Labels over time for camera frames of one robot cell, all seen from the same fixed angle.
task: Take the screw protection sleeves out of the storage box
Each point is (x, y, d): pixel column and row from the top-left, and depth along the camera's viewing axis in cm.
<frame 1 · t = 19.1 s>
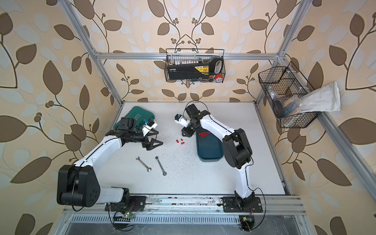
left hand: (159, 137, 82), fingers open
right hand: (186, 131, 93), fingers open
dark teal storage box: (209, 148, 96), point 2 cm above the table
silver combination wrench left: (147, 168, 88), on the table
silver combination wrench right: (164, 173, 86), on the table

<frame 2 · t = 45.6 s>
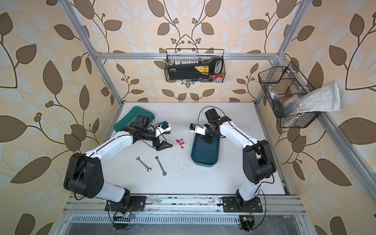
left hand: (169, 137, 83), fingers open
right hand: (202, 135, 90), fingers closed
dark teal storage box: (203, 153, 91), point 3 cm above the table
the other named things where they were.

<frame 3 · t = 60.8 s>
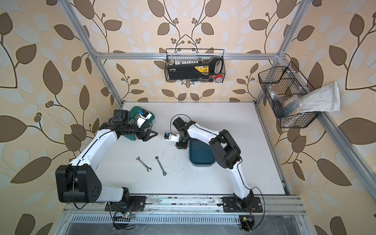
left hand: (152, 128, 82), fingers open
right hand: (180, 143, 96), fingers open
the named things where they were.

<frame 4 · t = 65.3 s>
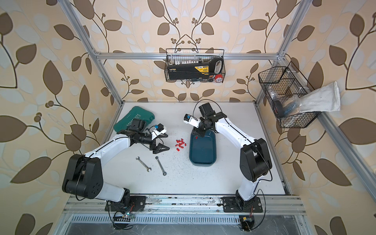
left hand: (167, 141, 83), fingers open
right hand: (195, 128, 89), fingers open
the named things where they were.

